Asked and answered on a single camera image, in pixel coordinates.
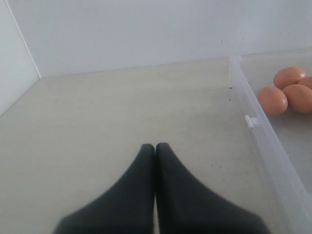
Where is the clear plastic box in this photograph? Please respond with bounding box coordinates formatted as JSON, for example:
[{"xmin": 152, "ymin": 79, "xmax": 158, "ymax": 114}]
[{"xmin": 230, "ymin": 56, "xmax": 312, "ymax": 234}]

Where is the brown egg back top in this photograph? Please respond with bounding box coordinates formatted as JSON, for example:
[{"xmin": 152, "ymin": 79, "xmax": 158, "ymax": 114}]
[{"xmin": 273, "ymin": 66, "xmax": 308, "ymax": 89}]

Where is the brown egg far left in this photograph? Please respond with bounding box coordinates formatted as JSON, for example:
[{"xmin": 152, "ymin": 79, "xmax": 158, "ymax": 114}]
[{"xmin": 256, "ymin": 86, "xmax": 288, "ymax": 115}]

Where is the brown egg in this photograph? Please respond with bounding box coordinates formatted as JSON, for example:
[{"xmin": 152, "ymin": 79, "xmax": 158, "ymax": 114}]
[
  {"xmin": 282, "ymin": 84, "xmax": 312, "ymax": 114},
  {"xmin": 256, "ymin": 86, "xmax": 288, "ymax": 115},
  {"xmin": 273, "ymin": 66, "xmax": 308, "ymax": 89},
  {"xmin": 297, "ymin": 77, "xmax": 312, "ymax": 89}
]

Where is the brown egg back middle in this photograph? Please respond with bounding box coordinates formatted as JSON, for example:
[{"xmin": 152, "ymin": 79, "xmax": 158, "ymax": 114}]
[{"xmin": 297, "ymin": 77, "xmax": 312, "ymax": 89}]

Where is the brown egg back left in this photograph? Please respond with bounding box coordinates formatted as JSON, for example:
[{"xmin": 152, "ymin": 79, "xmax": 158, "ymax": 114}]
[{"xmin": 282, "ymin": 84, "xmax": 312, "ymax": 114}]

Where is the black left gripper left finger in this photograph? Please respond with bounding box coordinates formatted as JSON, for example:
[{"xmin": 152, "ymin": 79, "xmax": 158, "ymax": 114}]
[{"xmin": 54, "ymin": 144, "xmax": 155, "ymax": 234}]

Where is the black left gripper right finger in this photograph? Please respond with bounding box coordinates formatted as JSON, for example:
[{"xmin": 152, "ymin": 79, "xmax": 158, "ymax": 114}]
[{"xmin": 155, "ymin": 142, "xmax": 251, "ymax": 234}]

